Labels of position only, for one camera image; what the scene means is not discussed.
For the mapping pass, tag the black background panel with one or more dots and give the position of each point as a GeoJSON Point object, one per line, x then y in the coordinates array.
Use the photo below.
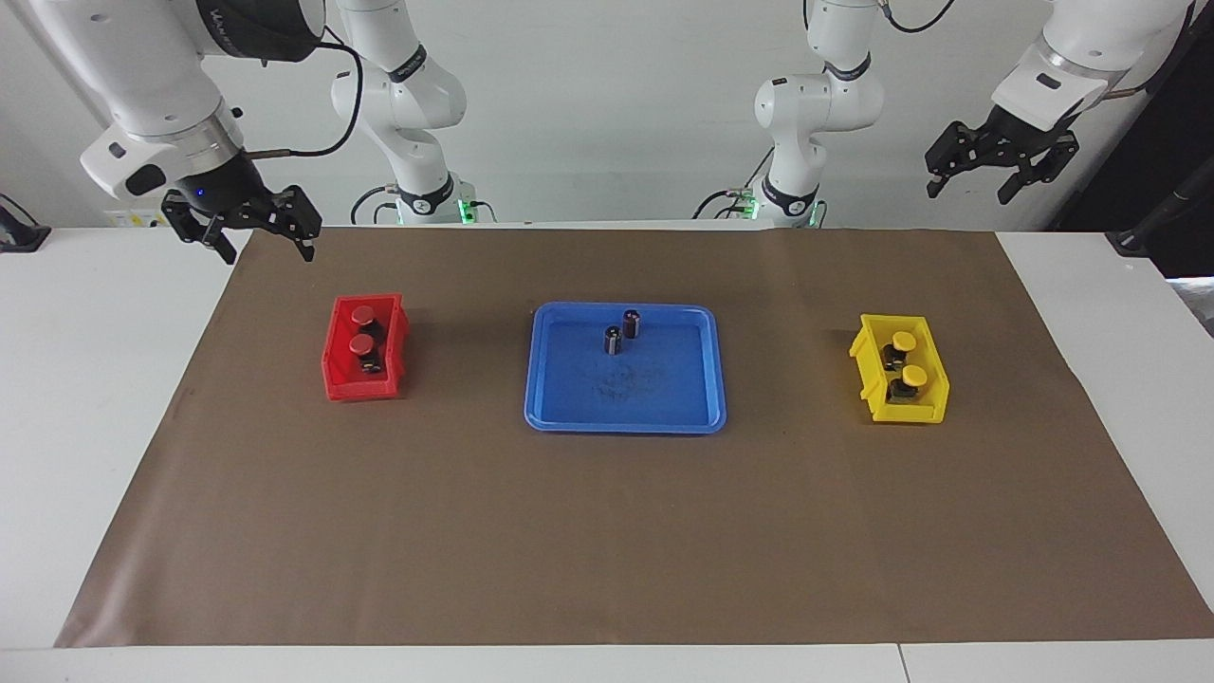
{"type": "Point", "coordinates": [1167, 133]}

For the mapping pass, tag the white wall power strip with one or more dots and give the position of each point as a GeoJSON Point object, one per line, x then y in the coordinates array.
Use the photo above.
{"type": "Point", "coordinates": [133, 219]}

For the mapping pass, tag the black stand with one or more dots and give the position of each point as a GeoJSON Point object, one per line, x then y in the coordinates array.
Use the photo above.
{"type": "Point", "coordinates": [1167, 213]}

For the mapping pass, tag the yellow push button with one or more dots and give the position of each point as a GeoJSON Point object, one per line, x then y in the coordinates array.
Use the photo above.
{"type": "Point", "coordinates": [913, 377]}
{"type": "Point", "coordinates": [904, 341]}

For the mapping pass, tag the black table clamp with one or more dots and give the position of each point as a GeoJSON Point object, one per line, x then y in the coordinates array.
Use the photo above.
{"type": "Point", "coordinates": [19, 237]}

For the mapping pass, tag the blue plastic tray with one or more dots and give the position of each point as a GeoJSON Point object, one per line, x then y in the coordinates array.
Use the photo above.
{"type": "Point", "coordinates": [621, 398]}

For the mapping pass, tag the red push button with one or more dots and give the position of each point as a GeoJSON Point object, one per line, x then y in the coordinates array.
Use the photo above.
{"type": "Point", "coordinates": [361, 344]}
{"type": "Point", "coordinates": [363, 314]}

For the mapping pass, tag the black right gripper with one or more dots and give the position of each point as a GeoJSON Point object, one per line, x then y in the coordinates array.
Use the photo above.
{"type": "Point", "coordinates": [228, 190]}

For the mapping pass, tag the black cylindrical capacitor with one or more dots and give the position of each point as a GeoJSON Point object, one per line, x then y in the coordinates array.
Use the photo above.
{"type": "Point", "coordinates": [632, 324]}
{"type": "Point", "coordinates": [614, 341]}

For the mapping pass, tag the brown paper mat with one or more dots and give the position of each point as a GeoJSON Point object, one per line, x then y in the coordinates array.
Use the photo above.
{"type": "Point", "coordinates": [607, 531]}

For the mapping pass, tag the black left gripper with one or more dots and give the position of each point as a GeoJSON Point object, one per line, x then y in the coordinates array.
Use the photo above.
{"type": "Point", "coordinates": [1015, 138]}

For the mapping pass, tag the yellow plastic bin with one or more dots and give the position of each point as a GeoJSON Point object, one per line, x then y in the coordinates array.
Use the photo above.
{"type": "Point", "coordinates": [934, 403]}

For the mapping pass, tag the red plastic bin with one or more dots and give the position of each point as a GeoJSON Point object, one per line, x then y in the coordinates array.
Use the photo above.
{"type": "Point", "coordinates": [341, 384]}

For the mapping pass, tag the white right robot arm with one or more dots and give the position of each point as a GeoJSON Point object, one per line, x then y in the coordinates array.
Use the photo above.
{"type": "Point", "coordinates": [142, 66]}

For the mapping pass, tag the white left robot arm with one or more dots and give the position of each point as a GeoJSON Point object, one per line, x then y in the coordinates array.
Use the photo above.
{"type": "Point", "coordinates": [820, 104]}

